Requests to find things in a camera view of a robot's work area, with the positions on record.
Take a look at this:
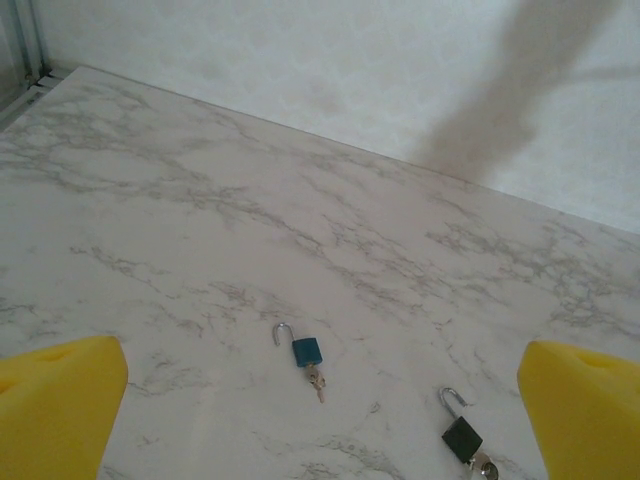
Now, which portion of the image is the aluminium frame post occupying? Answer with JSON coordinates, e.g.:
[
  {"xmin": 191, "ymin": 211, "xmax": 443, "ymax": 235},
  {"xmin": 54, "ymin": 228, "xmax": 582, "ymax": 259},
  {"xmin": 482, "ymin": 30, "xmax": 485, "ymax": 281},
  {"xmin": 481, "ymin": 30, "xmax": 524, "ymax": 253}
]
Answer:
[{"xmin": 0, "ymin": 0, "xmax": 51, "ymax": 84}]

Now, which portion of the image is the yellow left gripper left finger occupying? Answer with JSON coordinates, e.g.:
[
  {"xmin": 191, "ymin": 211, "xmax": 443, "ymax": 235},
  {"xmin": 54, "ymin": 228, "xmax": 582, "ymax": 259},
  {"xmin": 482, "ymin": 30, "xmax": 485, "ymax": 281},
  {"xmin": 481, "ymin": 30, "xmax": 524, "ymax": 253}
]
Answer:
[{"xmin": 0, "ymin": 334, "xmax": 131, "ymax": 480}]

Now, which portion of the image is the key of blue padlock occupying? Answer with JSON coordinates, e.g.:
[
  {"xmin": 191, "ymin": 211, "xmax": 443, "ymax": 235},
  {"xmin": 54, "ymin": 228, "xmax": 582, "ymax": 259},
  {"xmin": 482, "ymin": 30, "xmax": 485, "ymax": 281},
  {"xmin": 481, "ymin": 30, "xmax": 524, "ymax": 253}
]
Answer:
[{"xmin": 305, "ymin": 364, "xmax": 329, "ymax": 405}]

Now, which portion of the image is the aluminium side rail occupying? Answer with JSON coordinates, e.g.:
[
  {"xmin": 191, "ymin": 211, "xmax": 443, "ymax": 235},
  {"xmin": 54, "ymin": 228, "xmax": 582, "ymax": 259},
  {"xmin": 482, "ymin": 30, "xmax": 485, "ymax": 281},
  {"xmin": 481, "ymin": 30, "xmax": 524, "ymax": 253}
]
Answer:
[{"xmin": 0, "ymin": 72, "xmax": 66, "ymax": 132}]

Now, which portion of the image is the black padlock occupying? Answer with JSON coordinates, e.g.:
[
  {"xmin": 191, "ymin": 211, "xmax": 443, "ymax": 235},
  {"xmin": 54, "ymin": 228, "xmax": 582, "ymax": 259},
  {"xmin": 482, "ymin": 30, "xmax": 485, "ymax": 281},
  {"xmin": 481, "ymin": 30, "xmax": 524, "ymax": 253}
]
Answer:
[{"xmin": 438, "ymin": 386, "xmax": 485, "ymax": 464}]

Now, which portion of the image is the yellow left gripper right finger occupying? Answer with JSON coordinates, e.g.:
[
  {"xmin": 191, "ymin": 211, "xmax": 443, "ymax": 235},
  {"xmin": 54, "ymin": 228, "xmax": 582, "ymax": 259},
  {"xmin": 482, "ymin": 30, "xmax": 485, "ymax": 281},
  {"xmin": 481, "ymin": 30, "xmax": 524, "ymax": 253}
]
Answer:
[{"xmin": 516, "ymin": 339, "xmax": 640, "ymax": 480}]

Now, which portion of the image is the blue padlock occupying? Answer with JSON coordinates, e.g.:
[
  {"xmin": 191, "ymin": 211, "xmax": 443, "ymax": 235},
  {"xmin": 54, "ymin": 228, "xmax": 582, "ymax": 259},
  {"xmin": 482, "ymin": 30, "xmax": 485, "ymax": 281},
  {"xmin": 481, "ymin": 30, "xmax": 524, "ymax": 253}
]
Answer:
[{"xmin": 271, "ymin": 322, "xmax": 324, "ymax": 370}]

